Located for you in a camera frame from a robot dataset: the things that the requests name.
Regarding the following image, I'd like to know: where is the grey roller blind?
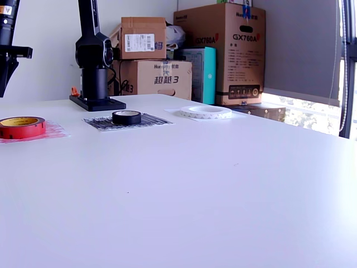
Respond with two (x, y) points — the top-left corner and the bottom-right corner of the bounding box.
(252, 0), (343, 108)

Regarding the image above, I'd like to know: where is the teal carton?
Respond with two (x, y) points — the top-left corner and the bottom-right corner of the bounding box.
(174, 46), (217, 106)

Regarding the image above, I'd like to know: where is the small cardboard box shipping label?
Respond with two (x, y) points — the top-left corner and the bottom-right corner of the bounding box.
(108, 16), (168, 60)

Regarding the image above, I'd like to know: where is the large GX760A cardboard box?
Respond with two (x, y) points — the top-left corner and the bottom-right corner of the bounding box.
(173, 2), (266, 106)

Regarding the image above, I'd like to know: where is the red tape roll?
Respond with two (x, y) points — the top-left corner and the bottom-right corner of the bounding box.
(0, 116), (47, 140)

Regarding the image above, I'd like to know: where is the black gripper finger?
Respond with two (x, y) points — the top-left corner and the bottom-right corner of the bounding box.
(0, 57), (20, 98)

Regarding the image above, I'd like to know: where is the red scribbled paper sheet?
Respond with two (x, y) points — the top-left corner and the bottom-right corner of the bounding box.
(0, 119), (70, 145)

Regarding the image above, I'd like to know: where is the white tape roll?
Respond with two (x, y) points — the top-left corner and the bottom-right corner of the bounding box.
(179, 106), (233, 120)

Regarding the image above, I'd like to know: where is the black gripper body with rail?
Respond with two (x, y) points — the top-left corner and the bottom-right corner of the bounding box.
(0, 24), (33, 60)

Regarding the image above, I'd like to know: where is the white plastic bag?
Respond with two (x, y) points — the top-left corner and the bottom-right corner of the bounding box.
(166, 24), (186, 51)

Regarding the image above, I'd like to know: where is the black scribbled paper sheet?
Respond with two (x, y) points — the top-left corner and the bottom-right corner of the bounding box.
(82, 112), (174, 132)

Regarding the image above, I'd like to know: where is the cardboard box with Chinese print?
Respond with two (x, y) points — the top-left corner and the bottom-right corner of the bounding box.
(107, 59), (194, 101)

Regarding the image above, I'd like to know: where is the blank white paper sheet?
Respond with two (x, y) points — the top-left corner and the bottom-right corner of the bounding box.
(164, 106), (248, 122)

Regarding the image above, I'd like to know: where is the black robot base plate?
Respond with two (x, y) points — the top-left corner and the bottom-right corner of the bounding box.
(69, 94), (127, 112)

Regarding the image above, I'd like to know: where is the black power cable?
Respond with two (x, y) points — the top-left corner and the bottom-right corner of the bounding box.
(118, 60), (132, 95)

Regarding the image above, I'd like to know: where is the black tape roll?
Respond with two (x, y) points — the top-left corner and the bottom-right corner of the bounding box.
(112, 110), (142, 126)

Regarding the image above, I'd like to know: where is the white bead chain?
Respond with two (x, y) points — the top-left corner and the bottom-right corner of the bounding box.
(339, 0), (349, 132)

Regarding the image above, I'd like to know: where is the dark window frame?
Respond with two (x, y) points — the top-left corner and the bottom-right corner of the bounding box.
(339, 0), (357, 140)

